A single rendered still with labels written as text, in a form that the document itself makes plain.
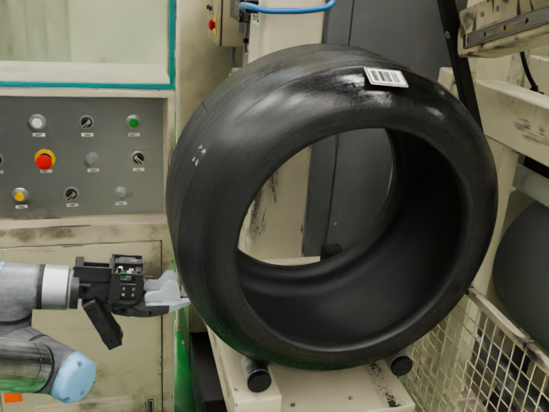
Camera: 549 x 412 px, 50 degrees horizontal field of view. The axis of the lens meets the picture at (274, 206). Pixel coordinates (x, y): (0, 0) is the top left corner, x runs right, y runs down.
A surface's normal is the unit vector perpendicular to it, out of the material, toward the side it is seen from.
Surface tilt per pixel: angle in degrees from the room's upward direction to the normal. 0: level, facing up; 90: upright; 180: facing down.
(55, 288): 62
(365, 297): 29
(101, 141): 90
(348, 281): 43
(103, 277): 90
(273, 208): 90
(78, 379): 90
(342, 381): 0
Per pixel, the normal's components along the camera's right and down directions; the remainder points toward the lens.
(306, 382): 0.07, -0.92
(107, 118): 0.24, 0.39
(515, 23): -0.97, 0.04
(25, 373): 0.88, 0.17
